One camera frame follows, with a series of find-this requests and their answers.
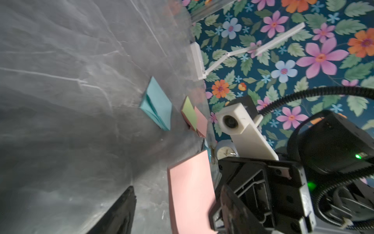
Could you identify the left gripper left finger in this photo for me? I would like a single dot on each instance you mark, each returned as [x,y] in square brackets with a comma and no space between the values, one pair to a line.
[119,218]

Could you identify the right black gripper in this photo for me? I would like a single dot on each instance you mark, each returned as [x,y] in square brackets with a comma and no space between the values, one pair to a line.
[276,192]

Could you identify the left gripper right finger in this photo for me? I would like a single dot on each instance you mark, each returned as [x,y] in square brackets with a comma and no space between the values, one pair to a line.
[238,219]

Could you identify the pink memo pad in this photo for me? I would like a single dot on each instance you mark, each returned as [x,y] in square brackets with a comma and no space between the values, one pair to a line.
[191,195]

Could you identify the torn pink memo page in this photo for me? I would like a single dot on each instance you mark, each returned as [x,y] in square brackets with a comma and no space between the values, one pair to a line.
[202,122]

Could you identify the green memo pad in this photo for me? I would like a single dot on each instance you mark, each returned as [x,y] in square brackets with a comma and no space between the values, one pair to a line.
[189,114]

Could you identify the blue memo pad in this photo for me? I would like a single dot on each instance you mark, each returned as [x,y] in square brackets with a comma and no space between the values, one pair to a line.
[157,106]

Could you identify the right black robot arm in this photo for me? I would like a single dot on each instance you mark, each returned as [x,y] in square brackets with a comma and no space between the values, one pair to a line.
[318,174]

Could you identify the white phone stand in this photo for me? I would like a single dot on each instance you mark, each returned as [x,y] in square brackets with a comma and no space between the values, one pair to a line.
[202,73]

